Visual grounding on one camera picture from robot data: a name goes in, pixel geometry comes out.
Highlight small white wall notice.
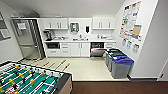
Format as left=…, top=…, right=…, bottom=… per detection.
left=132, top=42, right=140, bottom=55
left=126, top=39, right=134, bottom=51
left=121, top=37, right=128, bottom=47

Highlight grey wall bulletin board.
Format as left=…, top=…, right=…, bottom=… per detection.
left=0, top=11, right=13, bottom=41

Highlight clear soap bottle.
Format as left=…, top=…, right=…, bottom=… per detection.
left=96, top=33, right=101, bottom=40

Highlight white kitchen drawer unit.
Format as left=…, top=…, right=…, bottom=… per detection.
left=59, top=42, right=72, bottom=57
left=104, top=41, right=117, bottom=51

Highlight grey paper towel dispenser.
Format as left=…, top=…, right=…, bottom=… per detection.
left=69, top=22, right=81, bottom=34

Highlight black built-in microwave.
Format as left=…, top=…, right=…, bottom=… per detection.
left=45, top=41, right=61, bottom=51

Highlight stainless steel fridge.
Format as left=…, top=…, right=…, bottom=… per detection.
left=11, top=18, right=46, bottom=61

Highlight wooden foosball table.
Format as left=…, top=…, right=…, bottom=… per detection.
left=0, top=58, right=73, bottom=94

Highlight chrome kitchen faucet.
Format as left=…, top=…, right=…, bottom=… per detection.
left=77, top=33, right=83, bottom=41

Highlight white fridge notice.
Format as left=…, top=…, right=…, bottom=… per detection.
left=17, top=22, right=28, bottom=31

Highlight white base cabinet with doors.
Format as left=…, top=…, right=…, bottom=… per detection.
left=69, top=41, right=91, bottom=58

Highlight black wall soap dispenser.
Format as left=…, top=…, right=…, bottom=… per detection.
left=84, top=25, right=91, bottom=35

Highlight white upper kitchen cabinet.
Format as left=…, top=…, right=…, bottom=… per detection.
left=91, top=16, right=117, bottom=31
left=42, top=17, right=70, bottom=31

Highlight grey bin with blue lid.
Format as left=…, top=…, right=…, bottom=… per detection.
left=110, top=55, right=135, bottom=80

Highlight grey dish tray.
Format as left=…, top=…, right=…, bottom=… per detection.
left=52, top=35, right=66, bottom=42

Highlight large colourful wall poster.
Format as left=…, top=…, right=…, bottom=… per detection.
left=119, top=0, right=143, bottom=43

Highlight black coffee machine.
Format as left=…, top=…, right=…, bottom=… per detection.
left=43, top=29, right=54, bottom=42

